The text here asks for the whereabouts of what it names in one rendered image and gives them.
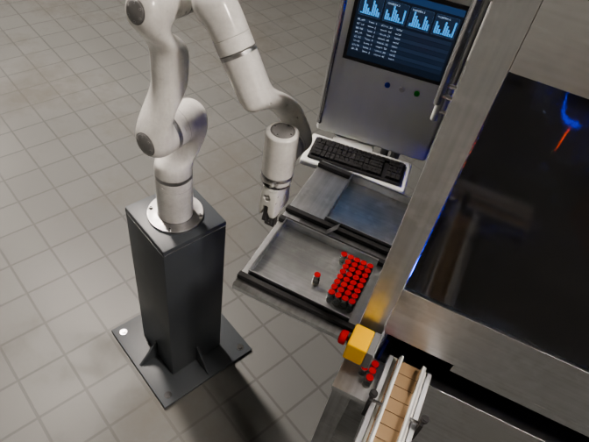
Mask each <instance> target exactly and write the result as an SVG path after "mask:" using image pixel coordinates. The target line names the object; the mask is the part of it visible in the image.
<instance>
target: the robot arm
mask: <svg viewBox="0 0 589 442"><path fill-rule="evenodd" d="M192 12H194V14H195V16H196V18H197V19H198V21H199V22H200V23H201V24H202V25H203V26H204V27H205V28H206V29H207V31H208V33H209V35H210V37H211V40H212V42H213V44H214V47H215V49H216V51H217V54H218V56H219V58H220V61H221V62H222V64H223V66H224V70H225V72H226V74H227V76H228V78H229V80H230V82H231V86H232V88H233V89H234V92H235V94H236V96H237V98H238V101H239V102H240V104H241V106H242V107H243V108H244V109H245V110H246V111H249V112H257V111H263V110H267V109H269V110H270V111H272V112H274V113H275V114H276V116H277V117H278V118H279V120H280V122H275V123H272V124H270V125H269V126H268V127H267V128H266V134H265V142H264V150H263V159H262V167H261V171H260V173H261V176H260V177H261V180H262V182H263V184H264V185H263V189H262V192H261V197H260V201H259V213H262V211H263V215H262V218H261V219H262V220H264V221H265V222H264V223H265V224H266V225H270V226H272V227H274V226H275V225H276V223H277V217H278V214H279V213H280V211H281V210H282V208H283V207H284V206H285V204H286V203H287V200H288V197H289V189H290V183H291V182H292V179H293V173H294V168H295V163H296V161H297V159H298V158H299V156H300V155H302V154H303V153H304V152H305V151H306V150H307V149H309V147H310V146H311V144H312V139H313V138H312V132H311V130H310V127H309V122H308V120H307V118H306V116H305V114H304V112H303V110H302V107H301V106H300V105H299V104H298V103H297V102H296V101H295V100H294V99H293V98H292V97H291V96H289V95H287V94H285V93H283V92H281V91H279V90H277V89H275V88H274V87H273V85H272V84H271V83H270V80H269V77H268V75H267V72H266V69H265V67H264V64H263V61H262V60H261V57H260V55H259V50H258V48H257V46H256V44H255V41H254V39H253V36H252V33H251V30H250V28H249V25H248V24H247V21H246V19H245V15H244V13H243V11H242V8H241V6H240V4H239V2H238V0H126V1H125V14H126V17H127V20H128V22H129V24H130V25H131V27H132V28H133V29H134V30H135V31H136V32H137V33H138V34H139V35H140V36H141V37H142V38H143V39H144V40H145V42H146V44H147V46H148V49H149V54H150V68H151V82H150V87H149V90H148V92H147V95H146V97H145V101H144V103H143V106H142V108H141V111H140V113H139V116H138V121H137V125H136V140H137V143H138V146H139V148H140V149H141V151H142V152H143V153H144V154H146V155H147V156H149V157H152V158H155V159H154V163H153V170H154V180H155V190H156V198H155V199H154V200H153V201H152V202H151V203H150V204H149V206H148V209H147V219H148V221H149V223H150V225H151V226H152V227H153V228H155V229H156V230H158V231H160V232H164V233H167V234H183V233H186V232H190V231H192V230H194V229H195V228H196V227H197V226H198V225H199V224H200V223H201V222H202V219H203V207H202V204H201V203H200V202H199V201H198V200H197V199H196V198H195V197H193V162H194V159H195V157H196V155H197V154H198V152H199V150H200V148H201V146H202V143H203V141H204V139H205V136H206V133H207V130H208V123H209V121H208V115H207V112H206V110H205V109H204V107H203V106H202V104H201V103H199V102H198V101H196V100H195V99H193V98H183V97H184V95H185V92H186V89H187V86H188V73H189V53H188V48H187V46H186V44H185V43H184V42H183V41H182V40H181V39H180V38H179V37H178V36H176V35H174V34H172V33H171V27H172V24H173V22H174V21H175V20H176V19H178V18H181V17H184V16H186V15H188V14H189V13H192Z"/></svg>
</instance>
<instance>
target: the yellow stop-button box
mask: <svg viewBox="0 0 589 442"><path fill-rule="evenodd" d="M380 338H381V334H379V333H377V332H374V331H372V330H370V329H368V328H366V327H364V326H362V325H360V324H356V325H355V328H354V330H353V332H352V334H351V335H350V337H349V338H348V340H347V342H346V348H345V350H344V353H343V357H344V358H346V359H347V360H350V361H352V362H354V363H356V364H358V365H361V367H364V368H368V366H369V364H370V362H371V360H372V358H373V355H374V353H375V351H376V348H377V346H378V344H379V342H380Z"/></svg>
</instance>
